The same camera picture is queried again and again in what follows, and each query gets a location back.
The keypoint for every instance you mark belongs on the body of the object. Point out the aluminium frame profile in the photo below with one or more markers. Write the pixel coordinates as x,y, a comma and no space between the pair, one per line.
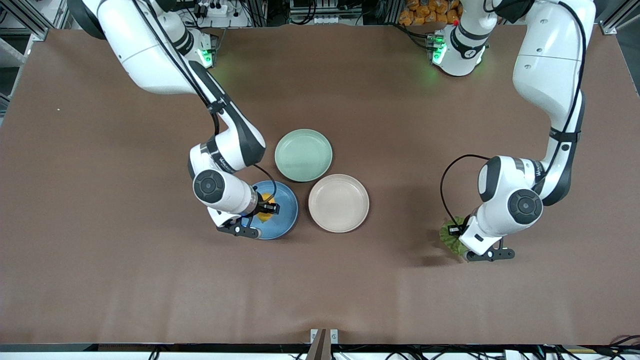
614,22
35,20

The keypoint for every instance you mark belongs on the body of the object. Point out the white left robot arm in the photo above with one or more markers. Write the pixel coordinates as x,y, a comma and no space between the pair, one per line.
545,60

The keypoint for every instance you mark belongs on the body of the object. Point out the blue plate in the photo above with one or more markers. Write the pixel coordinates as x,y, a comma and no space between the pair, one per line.
286,220

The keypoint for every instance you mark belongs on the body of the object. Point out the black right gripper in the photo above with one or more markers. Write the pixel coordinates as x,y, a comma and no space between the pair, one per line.
263,204

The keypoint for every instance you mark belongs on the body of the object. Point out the orange bag of items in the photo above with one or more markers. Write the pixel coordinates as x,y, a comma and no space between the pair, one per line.
430,12

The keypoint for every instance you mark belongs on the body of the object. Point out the yellow lemon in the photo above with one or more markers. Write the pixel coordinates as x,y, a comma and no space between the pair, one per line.
263,218

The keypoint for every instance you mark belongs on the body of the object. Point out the light green plate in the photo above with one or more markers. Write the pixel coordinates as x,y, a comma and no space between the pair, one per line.
303,155

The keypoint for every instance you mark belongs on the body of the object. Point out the green lettuce leaf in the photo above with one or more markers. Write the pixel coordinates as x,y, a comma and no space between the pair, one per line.
450,243

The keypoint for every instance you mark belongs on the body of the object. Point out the white power strip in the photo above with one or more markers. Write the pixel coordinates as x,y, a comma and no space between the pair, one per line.
215,8

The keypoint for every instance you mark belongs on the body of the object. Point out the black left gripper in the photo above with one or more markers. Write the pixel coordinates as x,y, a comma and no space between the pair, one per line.
460,229

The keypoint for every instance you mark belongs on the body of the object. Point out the pale pink plate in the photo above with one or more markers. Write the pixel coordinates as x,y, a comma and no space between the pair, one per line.
338,203

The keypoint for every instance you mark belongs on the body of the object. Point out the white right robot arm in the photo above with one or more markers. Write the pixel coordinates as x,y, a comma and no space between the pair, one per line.
150,55

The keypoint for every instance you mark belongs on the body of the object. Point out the brown camera mount bar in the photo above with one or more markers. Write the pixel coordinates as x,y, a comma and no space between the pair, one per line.
319,347

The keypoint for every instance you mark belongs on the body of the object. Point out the silver metal bracket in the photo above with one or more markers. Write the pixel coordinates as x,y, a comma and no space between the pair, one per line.
313,335

